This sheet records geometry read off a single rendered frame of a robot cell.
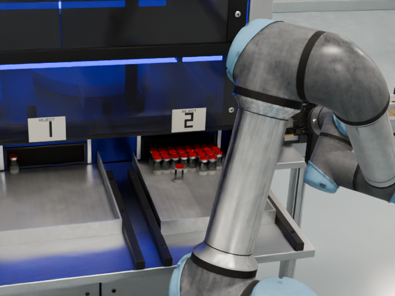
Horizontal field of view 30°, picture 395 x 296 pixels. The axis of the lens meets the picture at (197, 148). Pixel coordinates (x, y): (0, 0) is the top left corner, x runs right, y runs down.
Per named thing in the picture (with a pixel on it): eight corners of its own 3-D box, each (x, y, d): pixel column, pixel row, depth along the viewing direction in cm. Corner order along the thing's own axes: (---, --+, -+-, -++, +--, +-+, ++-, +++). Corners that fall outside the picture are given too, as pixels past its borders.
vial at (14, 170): (9, 170, 181) (8, 153, 179) (19, 170, 182) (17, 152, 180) (10, 174, 179) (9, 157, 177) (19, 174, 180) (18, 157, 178)
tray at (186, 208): (132, 164, 187) (132, 152, 186) (230, 157, 194) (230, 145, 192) (160, 235, 158) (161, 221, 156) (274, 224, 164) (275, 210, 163)
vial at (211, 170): (206, 171, 186) (207, 155, 184) (214, 171, 186) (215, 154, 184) (208, 175, 184) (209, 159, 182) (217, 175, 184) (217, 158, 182)
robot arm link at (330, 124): (332, 131, 147) (347, 92, 148) (310, 132, 158) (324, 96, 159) (365, 146, 149) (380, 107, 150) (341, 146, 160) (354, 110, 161)
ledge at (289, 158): (243, 148, 204) (244, 142, 203) (287, 145, 207) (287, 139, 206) (260, 171, 192) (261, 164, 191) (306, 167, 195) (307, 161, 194)
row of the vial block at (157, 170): (151, 171, 184) (151, 155, 182) (220, 166, 189) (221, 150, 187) (153, 175, 182) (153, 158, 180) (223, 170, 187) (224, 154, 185)
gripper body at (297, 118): (316, 100, 176) (338, 96, 164) (318, 135, 176) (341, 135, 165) (286, 101, 174) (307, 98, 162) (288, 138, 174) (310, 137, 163)
